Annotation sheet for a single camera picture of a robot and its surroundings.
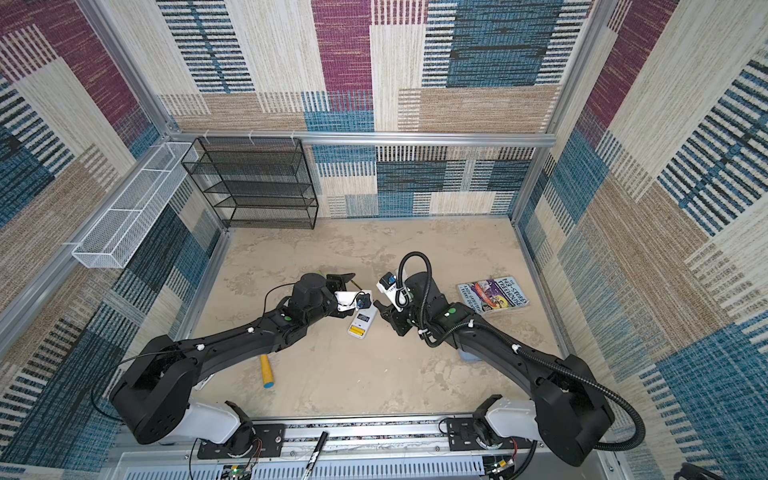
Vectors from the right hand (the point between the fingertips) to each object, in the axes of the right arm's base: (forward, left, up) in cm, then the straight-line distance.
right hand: (389, 315), depth 82 cm
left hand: (+10, +10, +5) cm, 15 cm away
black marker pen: (-30, +18, -11) cm, 37 cm away
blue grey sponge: (-9, -21, -9) cm, 25 cm away
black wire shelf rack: (+52, +47, +5) cm, 70 cm away
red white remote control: (+3, +8, -10) cm, 13 cm away
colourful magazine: (+11, -31, -10) cm, 35 cm away
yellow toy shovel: (-11, +34, -10) cm, 37 cm away
